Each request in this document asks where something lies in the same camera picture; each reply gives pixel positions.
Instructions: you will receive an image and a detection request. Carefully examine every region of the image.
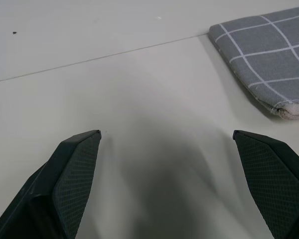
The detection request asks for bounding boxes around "grey checked folded cloth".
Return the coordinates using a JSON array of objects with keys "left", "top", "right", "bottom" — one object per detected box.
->
[{"left": 209, "top": 5, "right": 299, "bottom": 120}]

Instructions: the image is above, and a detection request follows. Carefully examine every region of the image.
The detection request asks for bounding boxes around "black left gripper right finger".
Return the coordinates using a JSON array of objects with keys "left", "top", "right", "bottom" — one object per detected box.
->
[{"left": 233, "top": 129, "right": 299, "bottom": 239}]

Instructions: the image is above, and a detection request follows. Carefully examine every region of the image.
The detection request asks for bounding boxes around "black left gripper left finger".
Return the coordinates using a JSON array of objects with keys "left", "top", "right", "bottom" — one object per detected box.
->
[{"left": 0, "top": 129, "right": 102, "bottom": 239}]

